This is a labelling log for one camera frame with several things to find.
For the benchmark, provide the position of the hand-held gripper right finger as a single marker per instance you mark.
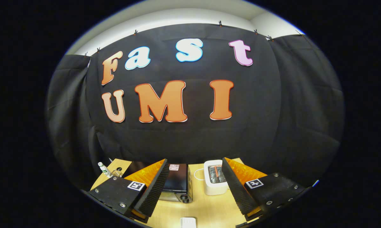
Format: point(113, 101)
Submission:
point(235, 186)

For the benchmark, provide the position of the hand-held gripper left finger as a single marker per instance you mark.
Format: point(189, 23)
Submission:
point(157, 186)

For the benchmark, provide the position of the black toaster oven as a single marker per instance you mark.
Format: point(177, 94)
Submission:
point(177, 180)

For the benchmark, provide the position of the white pop-up toaster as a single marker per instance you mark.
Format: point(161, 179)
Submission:
point(214, 188)

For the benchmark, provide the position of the clear glass jar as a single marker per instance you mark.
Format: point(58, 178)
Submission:
point(116, 173)

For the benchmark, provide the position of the white rectangular tray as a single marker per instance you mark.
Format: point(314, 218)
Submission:
point(188, 222)

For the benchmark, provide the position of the plastic bottle with green label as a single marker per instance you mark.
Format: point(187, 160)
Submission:
point(104, 169)

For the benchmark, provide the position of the row of small cloth clips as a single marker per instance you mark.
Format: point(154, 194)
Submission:
point(220, 23)

